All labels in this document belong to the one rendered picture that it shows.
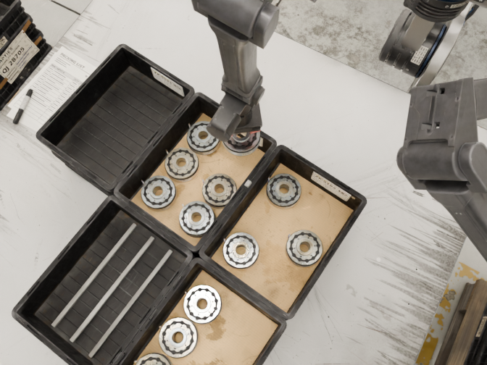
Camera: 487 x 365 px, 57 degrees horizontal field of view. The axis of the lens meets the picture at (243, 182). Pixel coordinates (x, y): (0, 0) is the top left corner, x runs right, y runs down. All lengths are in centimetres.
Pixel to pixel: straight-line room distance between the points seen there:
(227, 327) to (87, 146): 70
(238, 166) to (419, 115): 83
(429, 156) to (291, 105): 105
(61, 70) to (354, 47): 157
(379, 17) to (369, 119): 127
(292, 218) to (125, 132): 59
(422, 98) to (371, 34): 211
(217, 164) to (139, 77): 41
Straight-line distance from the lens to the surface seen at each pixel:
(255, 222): 133
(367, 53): 267
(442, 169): 62
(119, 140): 148
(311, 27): 272
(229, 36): 63
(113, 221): 139
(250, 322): 129
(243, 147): 118
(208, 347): 130
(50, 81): 182
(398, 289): 150
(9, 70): 234
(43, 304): 142
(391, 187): 158
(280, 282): 130
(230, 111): 97
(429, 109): 64
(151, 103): 151
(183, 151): 138
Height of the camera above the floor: 212
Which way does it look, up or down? 71 degrees down
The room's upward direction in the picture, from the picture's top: 1 degrees counter-clockwise
